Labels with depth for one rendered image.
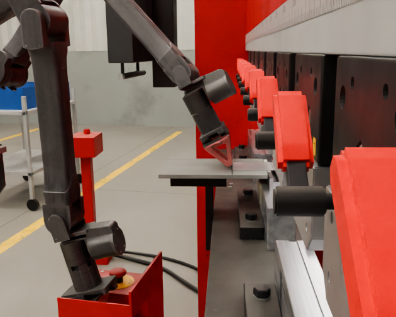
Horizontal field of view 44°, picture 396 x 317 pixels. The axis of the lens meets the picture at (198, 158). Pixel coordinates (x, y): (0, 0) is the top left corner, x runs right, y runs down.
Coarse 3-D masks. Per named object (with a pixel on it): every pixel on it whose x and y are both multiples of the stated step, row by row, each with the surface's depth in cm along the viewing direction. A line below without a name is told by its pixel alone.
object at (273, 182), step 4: (272, 160) 132; (268, 172) 119; (272, 172) 123; (268, 176) 117; (272, 176) 116; (276, 176) 119; (268, 180) 117; (272, 180) 114; (276, 180) 116; (268, 184) 117; (272, 184) 114; (276, 184) 114; (280, 184) 114; (272, 188) 114
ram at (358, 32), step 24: (264, 0) 98; (360, 0) 27; (384, 0) 23; (312, 24) 42; (336, 24) 33; (360, 24) 27; (384, 24) 23; (264, 48) 98; (288, 48) 59; (312, 48) 42; (336, 48) 33; (360, 48) 27; (384, 48) 23
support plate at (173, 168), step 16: (176, 160) 133; (192, 160) 133; (208, 160) 133; (240, 160) 132; (256, 160) 132; (160, 176) 118; (176, 176) 118; (192, 176) 118; (208, 176) 118; (224, 176) 118; (240, 176) 117; (256, 176) 117
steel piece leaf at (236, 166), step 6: (234, 162) 129; (240, 162) 129; (246, 162) 129; (252, 162) 129; (258, 162) 129; (264, 162) 129; (234, 168) 123; (240, 168) 123; (246, 168) 123; (252, 168) 123; (258, 168) 123; (264, 168) 123; (270, 168) 123
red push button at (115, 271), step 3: (117, 267) 112; (120, 267) 112; (111, 270) 110; (114, 270) 110; (117, 270) 110; (120, 270) 110; (123, 270) 110; (111, 273) 110; (114, 273) 109; (117, 273) 109; (120, 273) 110; (123, 273) 110; (117, 276) 109; (120, 276) 109; (123, 276) 110; (117, 279) 110; (120, 279) 110; (117, 282) 110; (120, 282) 111
